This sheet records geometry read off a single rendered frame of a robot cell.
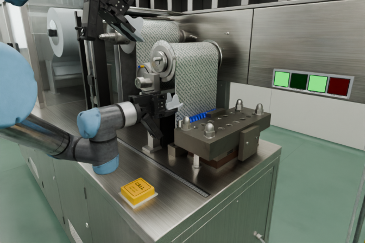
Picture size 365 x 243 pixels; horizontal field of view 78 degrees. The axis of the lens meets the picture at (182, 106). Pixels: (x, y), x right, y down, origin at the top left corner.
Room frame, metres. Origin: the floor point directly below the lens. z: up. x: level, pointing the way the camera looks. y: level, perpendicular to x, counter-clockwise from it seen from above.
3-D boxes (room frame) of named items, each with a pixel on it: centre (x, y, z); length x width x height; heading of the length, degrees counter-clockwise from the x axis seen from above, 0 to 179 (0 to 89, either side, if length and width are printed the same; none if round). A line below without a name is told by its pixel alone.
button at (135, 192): (0.55, 0.13, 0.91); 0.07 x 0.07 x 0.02; 44
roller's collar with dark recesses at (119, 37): (0.99, 0.26, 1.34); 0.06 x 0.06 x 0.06; 44
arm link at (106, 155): (0.60, 0.24, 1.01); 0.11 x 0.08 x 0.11; 76
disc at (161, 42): (0.82, 0.07, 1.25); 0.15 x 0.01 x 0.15; 44
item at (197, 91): (0.87, -0.06, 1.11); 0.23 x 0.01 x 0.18; 134
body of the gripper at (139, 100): (0.70, 0.11, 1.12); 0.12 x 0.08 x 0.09; 134
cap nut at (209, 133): (0.66, -0.09, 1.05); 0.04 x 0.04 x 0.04
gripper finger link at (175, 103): (0.76, 0.02, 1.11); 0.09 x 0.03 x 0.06; 133
